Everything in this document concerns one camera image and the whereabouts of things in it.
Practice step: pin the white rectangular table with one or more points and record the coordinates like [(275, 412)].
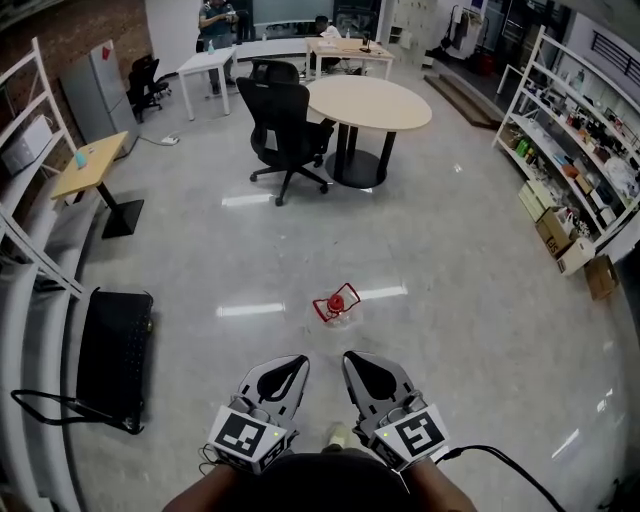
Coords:
[(207, 60)]

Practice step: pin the person's right forearm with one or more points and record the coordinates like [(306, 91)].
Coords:
[(440, 487)]

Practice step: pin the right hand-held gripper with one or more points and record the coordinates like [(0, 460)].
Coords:
[(417, 432)]

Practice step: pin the person's dark clothing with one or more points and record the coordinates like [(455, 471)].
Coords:
[(325, 485)]

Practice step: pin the stack of pale boxes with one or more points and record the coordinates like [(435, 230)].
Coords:
[(535, 197)]

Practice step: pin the teal bottle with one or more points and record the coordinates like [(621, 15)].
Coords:
[(80, 159)]

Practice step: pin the grey refrigerator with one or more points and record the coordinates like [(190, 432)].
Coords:
[(100, 95)]

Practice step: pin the black platform trolley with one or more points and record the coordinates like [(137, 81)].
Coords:
[(115, 350)]

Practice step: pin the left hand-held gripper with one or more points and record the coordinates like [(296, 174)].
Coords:
[(245, 432)]

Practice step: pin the black office chair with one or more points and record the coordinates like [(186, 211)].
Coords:
[(275, 70), (145, 85), (280, 120)]

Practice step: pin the white rack with goods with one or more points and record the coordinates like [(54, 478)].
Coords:
[(537, 50)]

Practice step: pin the white power strip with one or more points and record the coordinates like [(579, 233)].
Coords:
[(170, 140)]

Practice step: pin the white carton box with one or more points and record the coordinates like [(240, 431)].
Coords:
[(575, 257)]

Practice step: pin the white box appliance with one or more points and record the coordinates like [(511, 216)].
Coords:
[(25, 145)]

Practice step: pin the flat brown cardboard box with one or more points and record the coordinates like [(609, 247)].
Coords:
[(602, 277)]

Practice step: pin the small wooden table black base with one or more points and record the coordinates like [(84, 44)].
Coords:
[(90, 165)]

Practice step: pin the clear jar with red lid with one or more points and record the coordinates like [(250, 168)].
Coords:
[(336, 302)]

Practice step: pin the white metal shelving rack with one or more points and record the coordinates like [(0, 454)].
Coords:
[(45, 350), (30, 185)]

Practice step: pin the blue spray bottle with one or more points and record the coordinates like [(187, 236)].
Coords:
[(210, 48)]

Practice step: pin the person's left forearm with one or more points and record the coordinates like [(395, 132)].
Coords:
[(210, 492)]

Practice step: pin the green bottles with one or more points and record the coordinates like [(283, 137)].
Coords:
[(523, 148)]

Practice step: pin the round beige table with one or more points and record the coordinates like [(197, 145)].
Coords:
[(370, 102)]

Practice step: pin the low wooden platform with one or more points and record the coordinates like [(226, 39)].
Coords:
[(465, 97)]

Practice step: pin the person's shoe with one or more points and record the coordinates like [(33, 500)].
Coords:
[(341, 436)]

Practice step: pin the white curved counter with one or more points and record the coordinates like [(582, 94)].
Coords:
[(270, 48)]

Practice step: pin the wooden-top desk white legs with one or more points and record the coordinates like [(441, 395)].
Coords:
[(345, 47)]

